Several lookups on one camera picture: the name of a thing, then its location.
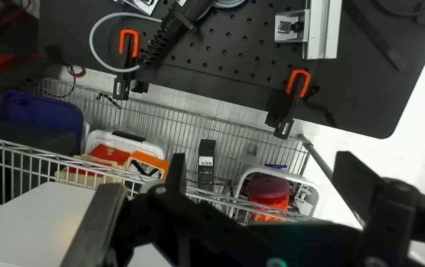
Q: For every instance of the white plastic bin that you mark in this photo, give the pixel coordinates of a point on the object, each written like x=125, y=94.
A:
x=123, y=140

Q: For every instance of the black metal rod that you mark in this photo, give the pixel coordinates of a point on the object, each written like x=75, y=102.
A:
x=316, y=155

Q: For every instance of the orange box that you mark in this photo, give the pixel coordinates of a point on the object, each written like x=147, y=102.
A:
x=149, y=161

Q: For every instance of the red box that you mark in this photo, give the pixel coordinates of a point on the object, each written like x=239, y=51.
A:
x=110, y=152

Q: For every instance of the red and orange container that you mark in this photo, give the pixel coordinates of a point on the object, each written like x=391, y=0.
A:
x=268, y=194

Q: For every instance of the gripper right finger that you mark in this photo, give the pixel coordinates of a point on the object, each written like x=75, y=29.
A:
x=386, y=207

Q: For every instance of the blue plastic lid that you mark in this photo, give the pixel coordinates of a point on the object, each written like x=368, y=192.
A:
x=41, y=111

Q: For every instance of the white plastic basket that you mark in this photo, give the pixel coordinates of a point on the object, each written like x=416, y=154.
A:
x=309, y=185

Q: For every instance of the orange and black clamp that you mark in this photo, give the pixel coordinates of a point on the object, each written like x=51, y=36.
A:
x=294, y=92
x=127, y=63

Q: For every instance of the wooden toy tray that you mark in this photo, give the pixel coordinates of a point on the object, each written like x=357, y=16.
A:
x=86, y=174

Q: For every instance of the aluminium profile post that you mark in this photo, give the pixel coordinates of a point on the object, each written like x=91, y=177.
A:
x=321, y=26

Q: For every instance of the black box with label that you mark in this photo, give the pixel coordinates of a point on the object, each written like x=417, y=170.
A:
x=206, y=163

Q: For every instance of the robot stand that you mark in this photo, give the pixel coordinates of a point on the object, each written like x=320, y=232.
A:
x=242, y=48

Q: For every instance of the aluminium corner bracket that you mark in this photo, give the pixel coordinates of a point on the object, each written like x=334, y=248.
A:
x=290, y=26

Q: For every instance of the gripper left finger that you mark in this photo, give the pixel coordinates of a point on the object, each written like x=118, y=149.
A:
x=182, y=218

